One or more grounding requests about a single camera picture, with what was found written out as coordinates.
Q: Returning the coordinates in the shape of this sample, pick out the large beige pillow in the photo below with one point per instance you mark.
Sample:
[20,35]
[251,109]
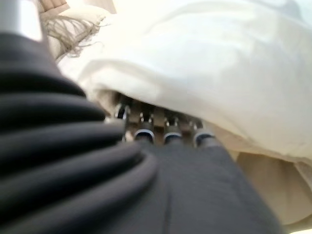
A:
[54,47]

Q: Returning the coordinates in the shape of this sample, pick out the small beige pillow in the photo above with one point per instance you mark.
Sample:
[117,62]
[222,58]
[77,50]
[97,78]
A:
[85,13]

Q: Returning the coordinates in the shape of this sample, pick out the brown tufted headboard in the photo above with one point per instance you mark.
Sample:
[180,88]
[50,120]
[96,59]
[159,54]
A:
[52,5]

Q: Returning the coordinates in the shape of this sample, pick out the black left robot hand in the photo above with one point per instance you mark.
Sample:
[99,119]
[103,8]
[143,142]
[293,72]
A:
[195,195]

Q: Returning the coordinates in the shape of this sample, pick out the white duvet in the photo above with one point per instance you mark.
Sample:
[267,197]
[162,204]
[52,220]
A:
[195,61]

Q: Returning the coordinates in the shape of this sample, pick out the grey fringed knit cushion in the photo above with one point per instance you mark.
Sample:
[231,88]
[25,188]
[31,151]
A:
[70,34]

